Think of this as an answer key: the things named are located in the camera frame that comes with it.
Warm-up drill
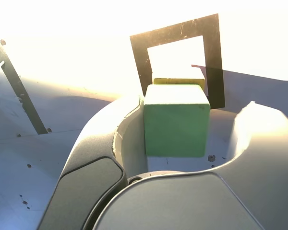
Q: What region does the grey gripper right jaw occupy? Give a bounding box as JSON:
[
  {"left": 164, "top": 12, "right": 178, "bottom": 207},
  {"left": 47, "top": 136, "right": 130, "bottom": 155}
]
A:
[{"left": 93, "top": 100, "right": 288, "bottom": 230}]

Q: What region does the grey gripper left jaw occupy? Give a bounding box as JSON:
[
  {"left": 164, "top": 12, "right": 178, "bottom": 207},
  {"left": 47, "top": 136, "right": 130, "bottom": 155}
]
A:
[{"left": 36, "top": 94, "right": 149, "bottom": 230}]

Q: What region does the green cube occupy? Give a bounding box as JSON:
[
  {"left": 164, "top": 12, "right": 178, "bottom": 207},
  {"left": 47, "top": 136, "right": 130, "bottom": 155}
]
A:
[{"left": 143, "top": 83, "right": 211, "bottom": 159}]

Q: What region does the yellow cube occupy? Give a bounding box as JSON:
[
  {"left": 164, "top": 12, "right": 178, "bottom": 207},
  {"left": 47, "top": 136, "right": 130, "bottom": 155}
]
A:
[{"left": 153, "top": 77, "right": 205, "bottom": 91}]

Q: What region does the black tape square outline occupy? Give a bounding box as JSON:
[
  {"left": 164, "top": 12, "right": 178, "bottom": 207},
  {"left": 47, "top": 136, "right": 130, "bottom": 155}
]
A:
[{"left": 129, "top": 13, "right": 227, "bottom": 110}]

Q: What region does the black tape strip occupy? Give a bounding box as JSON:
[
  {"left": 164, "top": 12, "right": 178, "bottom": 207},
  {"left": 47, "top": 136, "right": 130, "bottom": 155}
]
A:
[{"left": 0, "top": 39, "right": 50, "bottom": 136}]

